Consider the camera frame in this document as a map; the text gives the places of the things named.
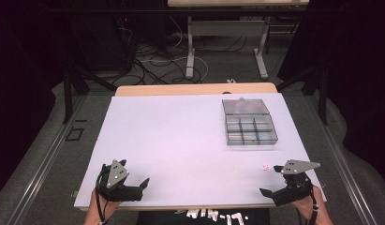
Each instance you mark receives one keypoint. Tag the black metal stand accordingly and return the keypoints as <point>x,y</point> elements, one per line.
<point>68,93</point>
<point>322,93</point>

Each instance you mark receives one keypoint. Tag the black equipment cabinet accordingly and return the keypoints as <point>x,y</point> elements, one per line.
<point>99,40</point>

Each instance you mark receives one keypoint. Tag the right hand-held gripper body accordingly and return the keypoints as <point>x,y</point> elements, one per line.
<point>294,189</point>

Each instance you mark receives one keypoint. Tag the clear plastic compartment box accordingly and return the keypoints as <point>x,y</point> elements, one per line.
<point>250,125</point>

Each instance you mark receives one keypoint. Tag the person's left hand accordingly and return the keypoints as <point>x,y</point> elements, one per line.
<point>99,206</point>

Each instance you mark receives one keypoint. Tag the aluminium floor rail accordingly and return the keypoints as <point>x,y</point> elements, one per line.
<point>343,162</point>
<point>40,175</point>

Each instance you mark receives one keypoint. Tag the white table mat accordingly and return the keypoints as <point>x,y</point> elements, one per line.
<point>180,146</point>

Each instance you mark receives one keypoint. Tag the white metal-legged desk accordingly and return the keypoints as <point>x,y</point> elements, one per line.
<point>227,28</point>

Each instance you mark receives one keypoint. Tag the small pink flower piece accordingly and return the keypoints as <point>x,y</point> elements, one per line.
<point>267,168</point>

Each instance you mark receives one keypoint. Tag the person's right hand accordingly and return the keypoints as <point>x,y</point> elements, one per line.
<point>312,206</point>

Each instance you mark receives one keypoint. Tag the person's black printed shirt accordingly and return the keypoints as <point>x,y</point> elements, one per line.
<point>199,218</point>

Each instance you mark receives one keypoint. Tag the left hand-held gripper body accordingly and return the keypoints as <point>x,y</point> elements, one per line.
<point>118,193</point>

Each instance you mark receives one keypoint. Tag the wooden table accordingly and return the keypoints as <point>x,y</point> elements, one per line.
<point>180,90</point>

